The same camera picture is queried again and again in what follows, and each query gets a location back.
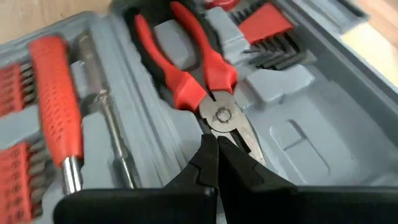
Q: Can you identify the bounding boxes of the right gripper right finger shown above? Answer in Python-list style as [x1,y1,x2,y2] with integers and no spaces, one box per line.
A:
[218,136,398,224]

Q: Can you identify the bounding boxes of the red holder hex key set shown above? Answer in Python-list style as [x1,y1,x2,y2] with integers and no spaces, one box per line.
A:
[231,2,312,71]

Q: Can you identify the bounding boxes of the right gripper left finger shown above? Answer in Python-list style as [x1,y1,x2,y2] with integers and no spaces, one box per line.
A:
[53,133,221,224]

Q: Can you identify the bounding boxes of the red handled pliers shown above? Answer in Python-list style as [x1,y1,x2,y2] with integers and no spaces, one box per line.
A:
[133,1,267,166]

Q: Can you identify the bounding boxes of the red bit holder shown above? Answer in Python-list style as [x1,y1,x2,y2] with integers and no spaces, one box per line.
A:
[0,62,37,119]
[0,139,52,224]

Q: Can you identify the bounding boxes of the grey plastic tool case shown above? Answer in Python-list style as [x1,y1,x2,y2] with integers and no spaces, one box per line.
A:
[0,0,398,224]

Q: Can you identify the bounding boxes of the red handled bit driver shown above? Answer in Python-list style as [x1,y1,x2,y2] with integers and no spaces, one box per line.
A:
[28,34,85,195]

